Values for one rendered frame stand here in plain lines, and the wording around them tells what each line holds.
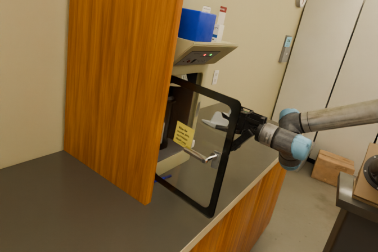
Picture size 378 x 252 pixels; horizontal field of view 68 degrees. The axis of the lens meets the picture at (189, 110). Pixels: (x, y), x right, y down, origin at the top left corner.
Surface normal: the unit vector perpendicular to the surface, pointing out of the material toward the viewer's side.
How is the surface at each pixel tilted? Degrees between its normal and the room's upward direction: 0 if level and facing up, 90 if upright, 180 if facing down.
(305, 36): 90
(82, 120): 90
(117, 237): 0
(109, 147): 90
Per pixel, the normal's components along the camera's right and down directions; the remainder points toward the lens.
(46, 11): 0.80, 0.33
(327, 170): -0.50, 0.20
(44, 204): 0.18, -0.93
